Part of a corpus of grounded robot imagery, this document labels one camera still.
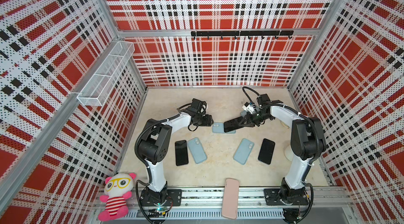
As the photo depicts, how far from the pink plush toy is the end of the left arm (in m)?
0.44

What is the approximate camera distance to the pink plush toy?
67cm

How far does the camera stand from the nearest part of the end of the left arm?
0.76m

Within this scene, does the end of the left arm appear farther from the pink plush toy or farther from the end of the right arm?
the pink plush toy
